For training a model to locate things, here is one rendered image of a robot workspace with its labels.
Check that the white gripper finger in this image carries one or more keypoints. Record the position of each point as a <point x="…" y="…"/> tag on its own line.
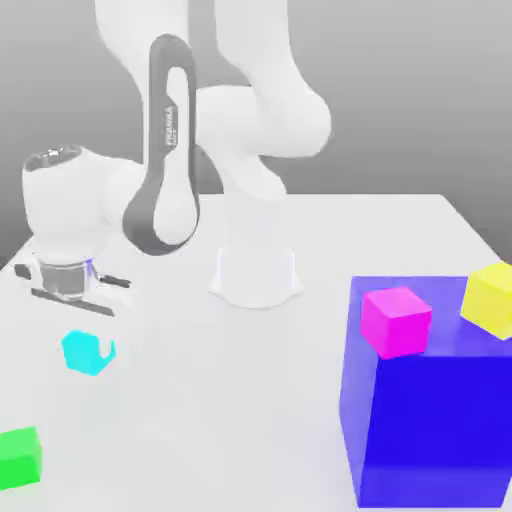
<point x="107" y="348"/>

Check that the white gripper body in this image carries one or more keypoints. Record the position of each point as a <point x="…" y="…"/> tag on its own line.
<point x="76" y="310"/>

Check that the small cyan cube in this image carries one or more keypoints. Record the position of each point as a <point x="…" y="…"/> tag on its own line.
<point x="82" y="354"/>

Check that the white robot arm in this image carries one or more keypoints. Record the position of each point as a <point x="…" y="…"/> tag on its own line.
<point x="256" y="120"/>

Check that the small green cube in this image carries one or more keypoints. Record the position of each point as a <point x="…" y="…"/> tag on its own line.
<point x="18" y="458"/>

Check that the small magenta cube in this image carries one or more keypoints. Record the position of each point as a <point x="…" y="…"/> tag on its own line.
<point x="394" y="324"/>

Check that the small yellow cube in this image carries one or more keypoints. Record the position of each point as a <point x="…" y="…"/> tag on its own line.
<point x="490" y="300"/>

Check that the large blue box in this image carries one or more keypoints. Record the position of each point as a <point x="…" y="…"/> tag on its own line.
<point x="432" y="432"/>

